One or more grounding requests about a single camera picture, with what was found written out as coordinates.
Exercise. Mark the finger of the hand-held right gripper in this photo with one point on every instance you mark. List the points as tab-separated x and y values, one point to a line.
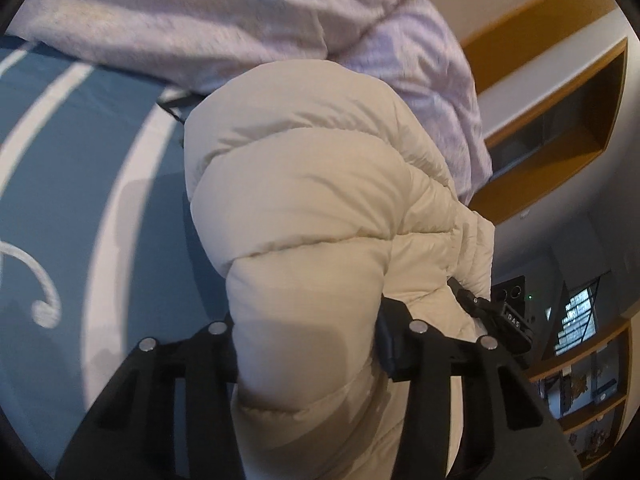
470	301

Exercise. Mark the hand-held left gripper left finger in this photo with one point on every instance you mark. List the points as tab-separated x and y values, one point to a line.
200	365

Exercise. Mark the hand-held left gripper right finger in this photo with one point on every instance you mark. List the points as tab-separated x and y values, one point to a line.
430	365

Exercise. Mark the beige down jacket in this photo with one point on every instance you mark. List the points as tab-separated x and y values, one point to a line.
310	185

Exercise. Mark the window with bars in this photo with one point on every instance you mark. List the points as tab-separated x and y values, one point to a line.
577	317

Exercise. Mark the wooden bookshelf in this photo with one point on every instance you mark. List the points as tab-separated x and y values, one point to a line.
585	400

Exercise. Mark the blue patterned bed sheet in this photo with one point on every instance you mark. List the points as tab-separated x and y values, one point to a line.
60	170

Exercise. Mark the lilac floral duvet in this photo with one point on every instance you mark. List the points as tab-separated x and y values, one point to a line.
200	10

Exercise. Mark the wooden wall niche shelf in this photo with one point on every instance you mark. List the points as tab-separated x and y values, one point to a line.
550	160

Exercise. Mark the wooden wall panel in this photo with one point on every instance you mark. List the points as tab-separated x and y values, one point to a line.
525	25

